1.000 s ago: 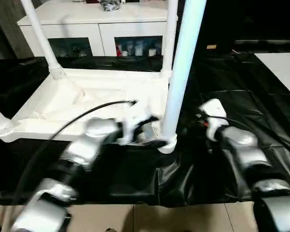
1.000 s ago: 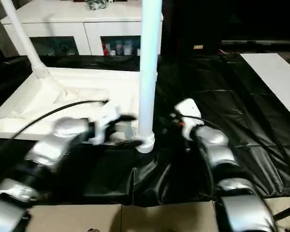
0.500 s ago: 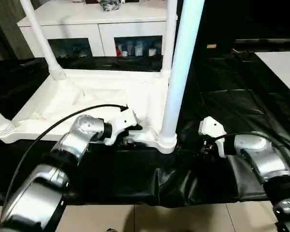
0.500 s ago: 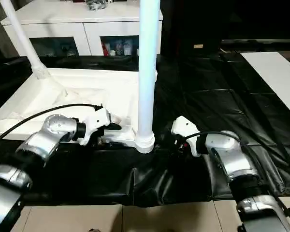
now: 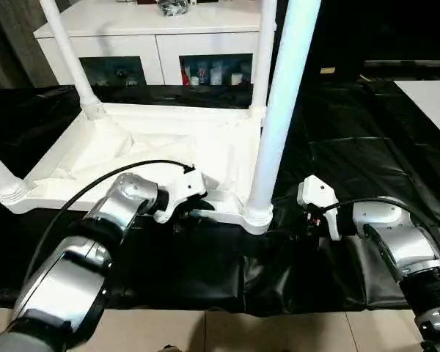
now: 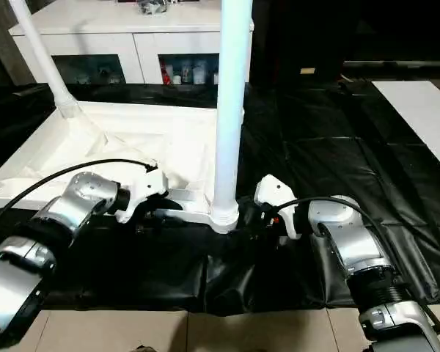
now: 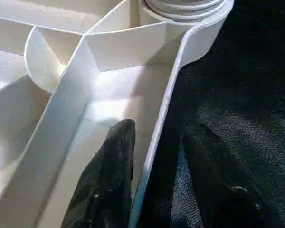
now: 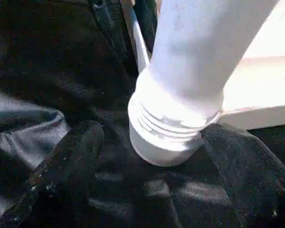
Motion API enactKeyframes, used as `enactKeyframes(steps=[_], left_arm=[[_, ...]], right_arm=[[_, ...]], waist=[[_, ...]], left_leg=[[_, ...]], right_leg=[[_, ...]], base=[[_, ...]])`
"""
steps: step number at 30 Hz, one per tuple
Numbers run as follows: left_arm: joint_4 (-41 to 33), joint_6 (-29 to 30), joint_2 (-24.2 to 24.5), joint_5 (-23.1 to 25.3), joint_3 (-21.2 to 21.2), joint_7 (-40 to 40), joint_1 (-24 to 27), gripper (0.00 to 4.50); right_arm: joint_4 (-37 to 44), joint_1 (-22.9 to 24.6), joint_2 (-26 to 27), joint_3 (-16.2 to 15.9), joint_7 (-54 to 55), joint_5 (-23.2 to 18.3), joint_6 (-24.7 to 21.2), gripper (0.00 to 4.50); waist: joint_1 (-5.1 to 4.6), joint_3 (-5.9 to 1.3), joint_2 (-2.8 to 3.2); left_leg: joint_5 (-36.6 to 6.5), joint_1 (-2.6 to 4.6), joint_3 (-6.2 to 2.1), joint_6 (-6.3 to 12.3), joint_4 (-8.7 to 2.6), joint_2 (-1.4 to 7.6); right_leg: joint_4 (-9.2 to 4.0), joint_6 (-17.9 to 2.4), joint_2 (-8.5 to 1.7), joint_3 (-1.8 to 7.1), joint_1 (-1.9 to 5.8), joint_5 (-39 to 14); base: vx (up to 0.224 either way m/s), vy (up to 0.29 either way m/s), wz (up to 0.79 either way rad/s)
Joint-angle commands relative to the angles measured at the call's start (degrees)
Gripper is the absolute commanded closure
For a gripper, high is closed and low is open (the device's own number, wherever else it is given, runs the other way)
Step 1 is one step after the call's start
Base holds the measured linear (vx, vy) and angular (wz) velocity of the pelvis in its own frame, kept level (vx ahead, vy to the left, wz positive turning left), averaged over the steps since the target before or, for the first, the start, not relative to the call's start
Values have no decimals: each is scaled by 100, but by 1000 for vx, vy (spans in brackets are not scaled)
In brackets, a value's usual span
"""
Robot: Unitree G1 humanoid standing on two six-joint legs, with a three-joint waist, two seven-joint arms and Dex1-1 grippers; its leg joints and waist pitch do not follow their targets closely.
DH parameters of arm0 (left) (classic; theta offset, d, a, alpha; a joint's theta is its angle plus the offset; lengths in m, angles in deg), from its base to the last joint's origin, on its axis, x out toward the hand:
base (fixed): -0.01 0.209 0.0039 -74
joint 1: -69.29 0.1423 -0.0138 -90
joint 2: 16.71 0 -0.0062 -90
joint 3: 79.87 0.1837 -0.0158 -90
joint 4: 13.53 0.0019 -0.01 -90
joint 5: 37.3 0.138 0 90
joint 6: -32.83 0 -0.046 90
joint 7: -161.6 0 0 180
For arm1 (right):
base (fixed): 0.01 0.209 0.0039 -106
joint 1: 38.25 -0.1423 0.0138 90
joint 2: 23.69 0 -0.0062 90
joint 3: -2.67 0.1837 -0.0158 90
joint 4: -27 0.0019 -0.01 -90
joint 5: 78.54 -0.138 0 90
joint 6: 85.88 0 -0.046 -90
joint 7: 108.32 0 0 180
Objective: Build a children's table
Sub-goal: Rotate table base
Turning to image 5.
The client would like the white side table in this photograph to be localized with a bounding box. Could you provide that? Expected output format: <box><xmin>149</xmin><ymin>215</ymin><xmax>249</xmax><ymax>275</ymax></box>
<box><xmin>393</xmin><ymin>79</ymin><xmax>440</xmax><ymax>144</ymax></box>

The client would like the white plastic table top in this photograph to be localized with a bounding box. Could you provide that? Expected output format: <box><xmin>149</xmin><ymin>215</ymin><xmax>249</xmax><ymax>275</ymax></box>
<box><xmin>0</xmin><ymin>101</ymin><xmax>276</xmax><ymax>236</ymax></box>

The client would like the white plastic table leg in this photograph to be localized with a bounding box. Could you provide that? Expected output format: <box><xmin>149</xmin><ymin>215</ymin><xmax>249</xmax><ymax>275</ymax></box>
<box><xmin>251</xmin><ymin>0</ymin><xmax>279</xmax><ymax>114</ymax></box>
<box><xmin>243</xmin><ymin>0</ymin><xmax>323</xmax><ymax>221</ymax></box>
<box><xmin>39</xmin><ymin>0</ymin><xmax>106</xmax><ymax>118</ymax></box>
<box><xmin>0</xmin><ymin>144</ymin><xmax>31</xmax><ymax>206</ymax></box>

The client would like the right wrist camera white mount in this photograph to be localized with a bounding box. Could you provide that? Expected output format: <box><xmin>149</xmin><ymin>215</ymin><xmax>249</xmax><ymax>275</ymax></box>
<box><xmin>296</xmin><ymin>175</ymin><xmax>342</xmax><ymax>242</ymax></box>

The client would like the black box with yellow label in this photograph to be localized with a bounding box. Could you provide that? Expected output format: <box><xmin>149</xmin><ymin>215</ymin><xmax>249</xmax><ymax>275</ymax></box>
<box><xmin>276</xmin><ymin>0</ymin><xmax>440</xmax><ymax>84</ymax></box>

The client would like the black mat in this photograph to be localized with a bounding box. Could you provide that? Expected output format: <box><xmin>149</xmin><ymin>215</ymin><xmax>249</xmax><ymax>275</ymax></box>
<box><xmin>0</xmin><ymin>78</ymin><xmax>440</xmax><ymax>318</ymax></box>

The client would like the white cabinet with glass doors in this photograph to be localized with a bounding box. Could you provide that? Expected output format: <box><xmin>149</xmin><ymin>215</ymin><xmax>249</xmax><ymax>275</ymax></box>
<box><xmin>34</xmin><ymin>0</ymin><xmax>278</xmax><ymax>88</ymax></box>

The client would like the grey curtain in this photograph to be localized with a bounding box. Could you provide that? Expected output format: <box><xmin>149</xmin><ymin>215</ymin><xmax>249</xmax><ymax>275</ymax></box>
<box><xmin>0</xmin><ymin>0</ymin><xmax>59</xmax><ymax>89</ymax></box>

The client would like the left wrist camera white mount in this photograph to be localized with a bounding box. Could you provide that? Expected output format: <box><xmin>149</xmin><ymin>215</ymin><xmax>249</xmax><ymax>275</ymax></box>
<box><xmin>153</xmin><ymin>170</ymin><xmax>209</xmax><ymax>224</ymax></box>

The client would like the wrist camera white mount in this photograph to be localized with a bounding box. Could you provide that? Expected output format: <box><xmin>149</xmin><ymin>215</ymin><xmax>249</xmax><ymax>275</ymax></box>
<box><xmin>296</xmin><ymin>175</ymin><xmax>342</xmax><ymax>242</ymax></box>
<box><xmin>153</xmin><ymin>170</ymin><xmax>209</xmax><ymax>224</ymax></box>

